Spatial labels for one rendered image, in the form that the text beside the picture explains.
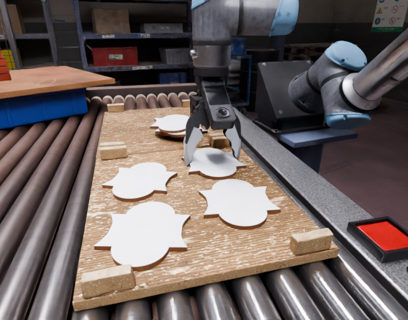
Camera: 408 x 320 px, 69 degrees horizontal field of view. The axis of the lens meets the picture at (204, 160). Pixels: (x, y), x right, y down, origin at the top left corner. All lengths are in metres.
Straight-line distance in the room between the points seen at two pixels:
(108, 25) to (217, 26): 4.35
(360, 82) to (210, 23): 0.45
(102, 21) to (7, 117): 3.87
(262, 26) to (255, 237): 0.38
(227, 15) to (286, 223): 0.37
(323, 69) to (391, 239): 0.60
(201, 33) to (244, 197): 0.31
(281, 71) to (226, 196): 0.72
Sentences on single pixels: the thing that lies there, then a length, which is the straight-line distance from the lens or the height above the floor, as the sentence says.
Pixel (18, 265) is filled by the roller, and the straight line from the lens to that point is 0.50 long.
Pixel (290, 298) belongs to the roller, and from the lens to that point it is 0.41.
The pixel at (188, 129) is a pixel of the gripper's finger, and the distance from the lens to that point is 0.61.
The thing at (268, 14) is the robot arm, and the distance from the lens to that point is 0.60.
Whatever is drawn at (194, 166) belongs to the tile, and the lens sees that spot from 0.63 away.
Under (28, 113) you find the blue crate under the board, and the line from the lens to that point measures 1.12.
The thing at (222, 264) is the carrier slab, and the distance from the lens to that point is 0.41.
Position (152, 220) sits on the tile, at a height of 0.94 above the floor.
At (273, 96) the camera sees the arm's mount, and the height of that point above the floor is 0.99.
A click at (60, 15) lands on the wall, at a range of 5.48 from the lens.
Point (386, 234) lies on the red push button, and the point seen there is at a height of 0.93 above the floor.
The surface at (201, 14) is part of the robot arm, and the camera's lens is 0.59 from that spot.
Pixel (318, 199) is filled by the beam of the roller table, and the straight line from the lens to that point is 0.61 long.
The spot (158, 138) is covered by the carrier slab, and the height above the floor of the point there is 0.94.
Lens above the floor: 1.22
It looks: 25 degrees down
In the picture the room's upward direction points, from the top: straight up
